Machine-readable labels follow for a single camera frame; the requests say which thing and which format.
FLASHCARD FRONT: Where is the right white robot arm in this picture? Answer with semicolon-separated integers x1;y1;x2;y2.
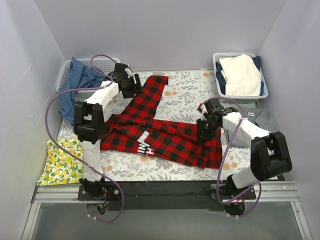
196;97;293;204

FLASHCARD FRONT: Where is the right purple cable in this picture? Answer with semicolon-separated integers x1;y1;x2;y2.
197;97;263;222

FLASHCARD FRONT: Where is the black base beam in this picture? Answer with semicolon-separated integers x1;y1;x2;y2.
77;179;256;212

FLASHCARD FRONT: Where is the white folded shirt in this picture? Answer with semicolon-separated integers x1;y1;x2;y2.
218;53;262;97

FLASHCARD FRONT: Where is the grey folded polo shirt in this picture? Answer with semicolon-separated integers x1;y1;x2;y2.
224;107;280;148

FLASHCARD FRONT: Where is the left white plastic basket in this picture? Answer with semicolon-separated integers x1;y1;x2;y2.
56;56;120;93

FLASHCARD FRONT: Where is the red black plaid shirt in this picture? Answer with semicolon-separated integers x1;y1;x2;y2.
100;75;223;169

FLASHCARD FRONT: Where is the blue checked shirt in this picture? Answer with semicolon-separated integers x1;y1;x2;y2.
58;57;111;125

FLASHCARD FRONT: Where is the floral print table mat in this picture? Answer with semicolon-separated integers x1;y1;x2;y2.
57;69;278;182

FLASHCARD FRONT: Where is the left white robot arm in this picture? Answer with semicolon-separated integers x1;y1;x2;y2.
73;63;143;201

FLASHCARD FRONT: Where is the lemon print cloth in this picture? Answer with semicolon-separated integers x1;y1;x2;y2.
36;138;84;186

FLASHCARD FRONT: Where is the aluminium frame rail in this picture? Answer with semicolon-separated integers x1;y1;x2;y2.
22;181;312;240

